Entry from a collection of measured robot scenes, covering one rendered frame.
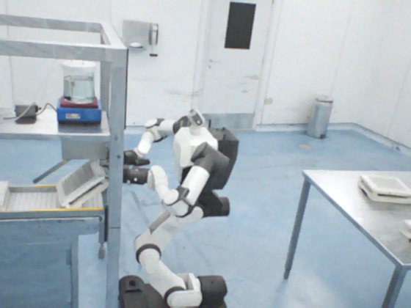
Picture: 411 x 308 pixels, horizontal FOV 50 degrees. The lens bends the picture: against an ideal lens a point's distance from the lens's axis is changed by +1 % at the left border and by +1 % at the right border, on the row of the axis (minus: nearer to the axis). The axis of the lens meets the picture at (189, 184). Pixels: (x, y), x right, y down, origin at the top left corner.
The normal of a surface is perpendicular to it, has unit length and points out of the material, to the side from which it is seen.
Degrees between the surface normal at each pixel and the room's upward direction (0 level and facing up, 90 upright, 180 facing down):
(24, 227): 90
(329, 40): 90
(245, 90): 90
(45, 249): 90
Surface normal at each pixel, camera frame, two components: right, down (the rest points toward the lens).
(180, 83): 0.33, 0.42
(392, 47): -0.94, 0.06
